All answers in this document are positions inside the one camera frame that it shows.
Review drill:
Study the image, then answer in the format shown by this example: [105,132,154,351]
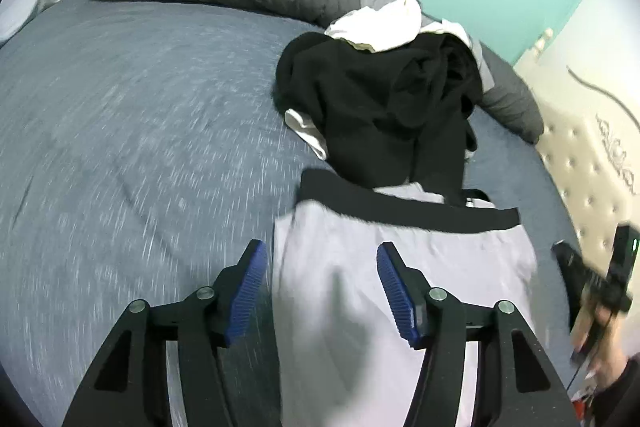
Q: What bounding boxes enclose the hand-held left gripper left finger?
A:
[62,239,268,427]

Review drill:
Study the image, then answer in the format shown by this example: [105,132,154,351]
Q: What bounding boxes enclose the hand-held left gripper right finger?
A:
[376,242,581,427]

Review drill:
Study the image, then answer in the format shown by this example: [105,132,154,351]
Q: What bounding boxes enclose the light purple jacket black cuffs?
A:
[272,169,538,427]

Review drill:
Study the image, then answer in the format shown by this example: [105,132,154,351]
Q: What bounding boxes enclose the person's right forearm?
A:
[592,352,640,427]

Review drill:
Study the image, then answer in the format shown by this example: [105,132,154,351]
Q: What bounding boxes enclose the person's right hand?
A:
[570,294,628,388]

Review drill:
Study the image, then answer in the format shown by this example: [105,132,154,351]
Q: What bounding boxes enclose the folded black garment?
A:
[551,241,608,338]

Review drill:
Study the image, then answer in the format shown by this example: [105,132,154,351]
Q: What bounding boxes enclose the cream tufted headboard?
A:
[515,0,640,268]

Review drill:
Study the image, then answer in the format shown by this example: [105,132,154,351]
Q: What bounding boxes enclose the crumpled black garment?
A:
[275,32,486,208]

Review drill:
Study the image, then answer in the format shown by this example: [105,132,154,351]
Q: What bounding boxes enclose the blue patterned bed sheet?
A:
[0,0,581,427]

